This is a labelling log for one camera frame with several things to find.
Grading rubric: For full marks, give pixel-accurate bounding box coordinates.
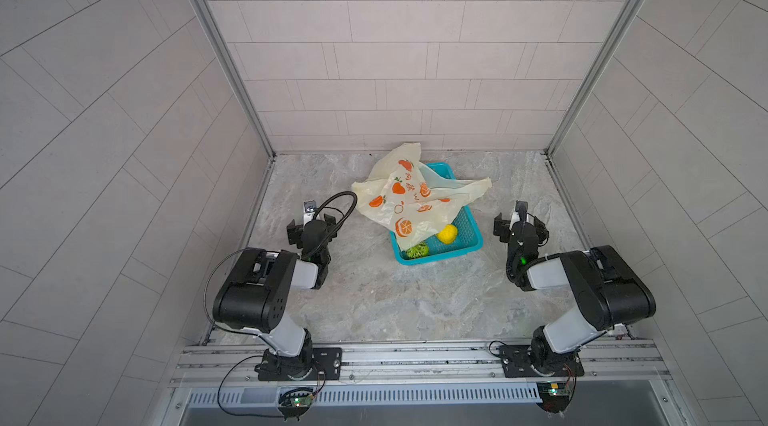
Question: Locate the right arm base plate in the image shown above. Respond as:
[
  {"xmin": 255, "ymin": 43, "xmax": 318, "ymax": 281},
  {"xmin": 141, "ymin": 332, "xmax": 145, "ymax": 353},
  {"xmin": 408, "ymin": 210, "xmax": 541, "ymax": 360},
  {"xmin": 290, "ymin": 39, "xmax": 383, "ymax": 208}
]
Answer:
[{"xmin": 495, "ymin": 343, "xmax": 585, "ymax": 378}]

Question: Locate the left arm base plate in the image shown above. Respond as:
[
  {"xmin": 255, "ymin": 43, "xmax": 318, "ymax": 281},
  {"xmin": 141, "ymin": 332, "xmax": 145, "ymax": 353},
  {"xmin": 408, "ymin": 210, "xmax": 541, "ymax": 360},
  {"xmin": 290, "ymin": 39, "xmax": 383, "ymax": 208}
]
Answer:
[{"xmin": 254, "ymin": 347, "xmax": 343, "ymax": 382}]

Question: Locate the circuit board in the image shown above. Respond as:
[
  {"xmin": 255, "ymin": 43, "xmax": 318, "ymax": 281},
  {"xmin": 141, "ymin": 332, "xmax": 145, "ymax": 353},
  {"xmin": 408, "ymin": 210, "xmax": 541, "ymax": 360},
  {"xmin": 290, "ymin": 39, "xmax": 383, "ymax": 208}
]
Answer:
[
  {"xmin": 536, "ymin": 382, "xmax": 573, "ymax": 414},
  {"xmin": 277, "ymin": 387, "xmax": 316, "ymax": 421}
]

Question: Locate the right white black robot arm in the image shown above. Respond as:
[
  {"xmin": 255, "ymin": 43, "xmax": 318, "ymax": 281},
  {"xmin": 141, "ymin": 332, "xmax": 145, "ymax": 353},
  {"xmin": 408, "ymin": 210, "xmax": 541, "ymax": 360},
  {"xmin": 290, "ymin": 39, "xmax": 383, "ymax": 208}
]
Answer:
[{"xmin": 493, "ymin": 201, "xmax": 656, "ymax": 378}]

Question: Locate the right circuit board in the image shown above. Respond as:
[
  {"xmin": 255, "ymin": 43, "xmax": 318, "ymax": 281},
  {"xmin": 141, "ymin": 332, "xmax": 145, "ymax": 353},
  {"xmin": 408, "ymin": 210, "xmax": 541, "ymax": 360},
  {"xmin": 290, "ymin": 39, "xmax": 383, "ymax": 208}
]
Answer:
[{"xmin": 536, "ymin": 382, "xmax": 573, "ymax": 414}]

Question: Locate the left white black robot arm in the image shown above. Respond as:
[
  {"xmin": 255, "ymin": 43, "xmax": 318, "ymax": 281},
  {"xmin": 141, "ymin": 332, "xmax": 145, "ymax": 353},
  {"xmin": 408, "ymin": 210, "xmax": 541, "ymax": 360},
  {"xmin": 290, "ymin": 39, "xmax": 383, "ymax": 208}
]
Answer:
[{"xmin": 212, "ymin": 214, "xmax": 342, "ymax": 381}]

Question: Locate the teal plastic basket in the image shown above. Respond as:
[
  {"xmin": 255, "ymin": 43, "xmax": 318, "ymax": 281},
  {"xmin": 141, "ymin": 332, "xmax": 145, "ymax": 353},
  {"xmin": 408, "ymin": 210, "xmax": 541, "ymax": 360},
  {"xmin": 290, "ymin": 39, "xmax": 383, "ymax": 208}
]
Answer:
[{"xmin": 388, "ymin": 161, "xmax": 485, "ymax": 266}]

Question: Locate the white vent grille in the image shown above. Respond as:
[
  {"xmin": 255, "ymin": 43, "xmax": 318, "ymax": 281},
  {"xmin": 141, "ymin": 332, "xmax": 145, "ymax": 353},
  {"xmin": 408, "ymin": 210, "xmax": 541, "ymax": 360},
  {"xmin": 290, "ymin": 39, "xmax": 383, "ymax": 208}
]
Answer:
[{"xmin": 187, "ymin": 383, "xmax": 542, "ymax": 409}]

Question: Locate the yellow toy fruit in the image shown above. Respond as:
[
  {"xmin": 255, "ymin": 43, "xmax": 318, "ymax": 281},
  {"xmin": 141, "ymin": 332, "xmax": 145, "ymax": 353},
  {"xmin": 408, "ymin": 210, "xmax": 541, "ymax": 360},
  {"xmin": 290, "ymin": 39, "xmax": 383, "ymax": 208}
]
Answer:
[{"xmin": 436, "ymin": 224, "xmax": 459, "ymax": 245}]

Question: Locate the left circuit board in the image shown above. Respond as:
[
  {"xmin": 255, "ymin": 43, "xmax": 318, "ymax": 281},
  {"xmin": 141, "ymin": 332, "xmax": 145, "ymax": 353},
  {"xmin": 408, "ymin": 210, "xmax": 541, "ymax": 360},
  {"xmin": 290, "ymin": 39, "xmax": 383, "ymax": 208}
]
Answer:
[{"xmin": 277, "ymin": 387, "xmax": 316, "ymax": 421}]

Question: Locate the cream plastic bag fruit print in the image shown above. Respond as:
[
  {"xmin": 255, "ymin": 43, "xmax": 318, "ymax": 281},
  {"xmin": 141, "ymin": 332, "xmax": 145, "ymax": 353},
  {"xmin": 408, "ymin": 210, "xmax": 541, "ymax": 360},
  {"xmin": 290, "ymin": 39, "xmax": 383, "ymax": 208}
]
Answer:
[{"xmin": 351, "ymin": 142, "xmax": 492, "ymax": 250}]

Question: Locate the green toy fruit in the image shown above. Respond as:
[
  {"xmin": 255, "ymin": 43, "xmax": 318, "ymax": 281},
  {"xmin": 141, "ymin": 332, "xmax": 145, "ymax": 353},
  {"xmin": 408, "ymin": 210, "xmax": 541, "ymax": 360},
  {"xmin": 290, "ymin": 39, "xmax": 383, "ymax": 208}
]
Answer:
[{"xmin": 405, "ymin": 242, "xmax": 429, "ymax": 260}]

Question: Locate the aluminium mounting rail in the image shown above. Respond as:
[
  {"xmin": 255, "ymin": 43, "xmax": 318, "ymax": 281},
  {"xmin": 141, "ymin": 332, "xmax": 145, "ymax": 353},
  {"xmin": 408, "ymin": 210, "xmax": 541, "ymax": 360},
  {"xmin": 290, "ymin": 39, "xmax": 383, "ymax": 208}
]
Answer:
[{"xmin": 166, "ymin": 337, "xmax": 672, "ymax": 388}]

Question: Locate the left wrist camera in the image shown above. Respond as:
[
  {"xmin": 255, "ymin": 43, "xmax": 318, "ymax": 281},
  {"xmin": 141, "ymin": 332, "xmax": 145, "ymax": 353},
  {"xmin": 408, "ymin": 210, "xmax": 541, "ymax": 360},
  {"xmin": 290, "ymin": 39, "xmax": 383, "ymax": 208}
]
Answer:
[{"xmin": 303, "ymin": 200, "xmax": 317, "ymax": 224}]

